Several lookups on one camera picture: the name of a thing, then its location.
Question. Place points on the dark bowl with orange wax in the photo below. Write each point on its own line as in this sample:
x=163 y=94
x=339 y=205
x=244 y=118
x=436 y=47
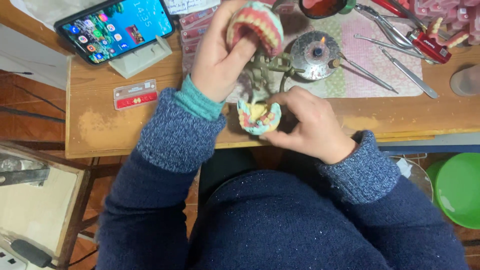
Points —
x=322 y=6

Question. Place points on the green metal dental articulator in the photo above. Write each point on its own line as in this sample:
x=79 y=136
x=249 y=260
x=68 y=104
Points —
x=270 y=67

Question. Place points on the green round lid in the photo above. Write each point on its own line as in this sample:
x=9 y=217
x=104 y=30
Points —
x=349 y=5

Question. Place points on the green plastic stool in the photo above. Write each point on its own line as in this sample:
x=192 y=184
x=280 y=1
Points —
x=459 y=187

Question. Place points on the person's left hand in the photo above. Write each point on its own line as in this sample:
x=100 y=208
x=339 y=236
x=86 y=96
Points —
x=215 y=63

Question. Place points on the loose pink denture piece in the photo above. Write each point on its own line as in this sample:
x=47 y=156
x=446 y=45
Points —
x=455 y=39

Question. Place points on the round metal alcohol burner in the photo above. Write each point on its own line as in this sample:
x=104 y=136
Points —
x=315 y=56

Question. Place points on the white power strip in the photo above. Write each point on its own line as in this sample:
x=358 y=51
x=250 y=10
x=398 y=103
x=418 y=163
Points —
x=9 y=260

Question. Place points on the pastel patchwork cloth mat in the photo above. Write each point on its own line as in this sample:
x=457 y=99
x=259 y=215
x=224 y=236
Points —
x=367 y=56

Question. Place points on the row of pink teeth cards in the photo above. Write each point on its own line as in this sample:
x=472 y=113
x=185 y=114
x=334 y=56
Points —
x=193 y=33

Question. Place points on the person's dark blue sweater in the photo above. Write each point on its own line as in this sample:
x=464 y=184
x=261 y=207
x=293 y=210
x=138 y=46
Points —
x=285 y=225

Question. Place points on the pile of pink teeth strips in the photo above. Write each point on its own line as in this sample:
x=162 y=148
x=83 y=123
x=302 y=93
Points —
x=450 y=11

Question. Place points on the thin metal dental carver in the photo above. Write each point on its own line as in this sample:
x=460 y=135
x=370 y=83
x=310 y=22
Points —
x=390 y=47

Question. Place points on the person's right hand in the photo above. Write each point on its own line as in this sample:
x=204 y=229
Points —
x=318 y=125

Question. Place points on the red lighter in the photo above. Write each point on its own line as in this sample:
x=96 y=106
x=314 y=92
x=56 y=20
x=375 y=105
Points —
x=431 y=48

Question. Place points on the grey phone stand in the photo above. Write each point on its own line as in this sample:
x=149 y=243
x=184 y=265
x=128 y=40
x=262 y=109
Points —
x=140 y=60

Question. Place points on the translucent plastic cup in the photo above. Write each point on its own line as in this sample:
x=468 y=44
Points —
x=467 y=80

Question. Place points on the denture wax model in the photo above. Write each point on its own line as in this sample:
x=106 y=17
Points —
x=262 y=20
x=258 y=118

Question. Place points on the black smartphone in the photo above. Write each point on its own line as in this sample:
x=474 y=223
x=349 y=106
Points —
x=112 y=28

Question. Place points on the wooden side table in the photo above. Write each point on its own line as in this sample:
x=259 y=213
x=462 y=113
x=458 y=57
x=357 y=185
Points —
x=37 y=210

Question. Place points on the white handwritten paper note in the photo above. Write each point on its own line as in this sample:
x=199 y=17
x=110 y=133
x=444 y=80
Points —
x=191 y=5

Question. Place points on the black power adapter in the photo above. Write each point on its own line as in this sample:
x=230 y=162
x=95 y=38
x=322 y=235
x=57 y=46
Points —
x=32 y=253

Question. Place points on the metal dental pliers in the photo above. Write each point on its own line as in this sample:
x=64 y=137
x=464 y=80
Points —
x=390 y=30

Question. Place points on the flat metal wax knife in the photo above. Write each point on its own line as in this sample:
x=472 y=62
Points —
x=410 y=74

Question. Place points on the red artificial teeth card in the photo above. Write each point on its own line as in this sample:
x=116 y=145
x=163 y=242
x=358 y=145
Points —
x=135 y=95

